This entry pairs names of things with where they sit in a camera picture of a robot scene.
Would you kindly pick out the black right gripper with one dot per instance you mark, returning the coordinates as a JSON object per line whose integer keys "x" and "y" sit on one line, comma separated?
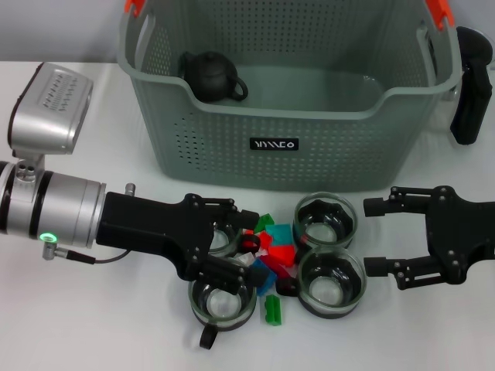
{"x": 460, "y": 235}

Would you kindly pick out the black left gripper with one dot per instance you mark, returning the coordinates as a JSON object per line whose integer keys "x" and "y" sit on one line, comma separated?
{"x": 147, "y": 224}

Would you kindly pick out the grey-green perforated storage bin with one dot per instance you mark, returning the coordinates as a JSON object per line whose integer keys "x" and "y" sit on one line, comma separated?
{"x": 309, "y": 162}

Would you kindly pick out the white toy brick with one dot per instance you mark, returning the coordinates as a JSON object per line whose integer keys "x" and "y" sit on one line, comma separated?
{"x": 245, "y": 258}

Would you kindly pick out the small red toy brick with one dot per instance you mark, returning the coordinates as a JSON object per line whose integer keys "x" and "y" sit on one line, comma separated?
{"x": 265, "y": 239}

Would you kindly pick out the small green toy brick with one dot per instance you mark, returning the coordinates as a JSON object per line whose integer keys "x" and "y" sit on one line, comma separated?
{"x": 263, "y": 222}

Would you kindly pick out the teal toy brick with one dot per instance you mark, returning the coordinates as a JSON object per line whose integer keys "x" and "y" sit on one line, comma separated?
{"x": 279, "y": 233}

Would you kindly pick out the large red toy brick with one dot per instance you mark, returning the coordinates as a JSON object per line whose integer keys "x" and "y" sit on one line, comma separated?
{"x": 281, "y": 254}

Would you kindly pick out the blue toy brick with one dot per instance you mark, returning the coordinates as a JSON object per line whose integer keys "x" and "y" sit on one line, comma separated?
{"x": 268, "y": 284}

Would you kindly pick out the dark red curved brick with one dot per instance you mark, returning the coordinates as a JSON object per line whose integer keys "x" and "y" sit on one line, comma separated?
{"x": 284, "y": 271}

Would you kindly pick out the long green toy brick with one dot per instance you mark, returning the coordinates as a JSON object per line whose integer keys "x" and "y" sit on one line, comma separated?
{"x": 272, "y": 311}

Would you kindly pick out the black curved stand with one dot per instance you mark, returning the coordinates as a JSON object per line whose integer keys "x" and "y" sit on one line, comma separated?
{"x": 470, "y": 89}

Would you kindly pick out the black clay teapot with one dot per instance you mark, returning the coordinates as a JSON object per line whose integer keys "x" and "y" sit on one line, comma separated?
{"x": 210, "y": 75}

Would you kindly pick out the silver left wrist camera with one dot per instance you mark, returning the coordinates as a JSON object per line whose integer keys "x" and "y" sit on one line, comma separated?
{"x": 50, "y": 116}

